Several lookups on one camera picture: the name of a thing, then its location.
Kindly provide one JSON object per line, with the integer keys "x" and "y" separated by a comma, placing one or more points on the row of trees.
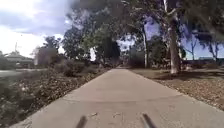
{"x": 90, "y": 43}

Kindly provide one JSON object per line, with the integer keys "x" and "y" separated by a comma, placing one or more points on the pale concrete path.
{"x": 116, "y": 96}

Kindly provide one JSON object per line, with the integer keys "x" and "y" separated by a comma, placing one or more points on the slender dark-trunked tree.
{"x": 145, "y": 50}

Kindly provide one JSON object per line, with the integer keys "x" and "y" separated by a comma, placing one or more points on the low bushes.
{"x": 71, "y": 68}

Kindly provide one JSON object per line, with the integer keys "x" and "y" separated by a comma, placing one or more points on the large pale-trunked tree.
{"x": 173, "y": 46}

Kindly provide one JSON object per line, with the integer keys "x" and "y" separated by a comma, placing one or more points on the robot's own part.
{"x": 148, "y": 121}
{"x": 81, "y": 122}

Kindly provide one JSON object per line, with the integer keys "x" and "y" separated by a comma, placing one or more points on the thin forked tree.
{"x": 192, "y": 50}

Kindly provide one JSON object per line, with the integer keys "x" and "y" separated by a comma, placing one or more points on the leaf-strewn mulch ground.
{"x": 30, "y": 91}

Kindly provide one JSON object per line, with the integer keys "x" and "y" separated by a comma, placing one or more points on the bare dirt ground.
{"x": 200, "y": 85}

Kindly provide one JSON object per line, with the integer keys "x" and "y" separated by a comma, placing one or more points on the building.
{"x": 16, "y": 60}

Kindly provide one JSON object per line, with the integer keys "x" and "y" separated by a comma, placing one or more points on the grey road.
{"x": 10, "y": 72}

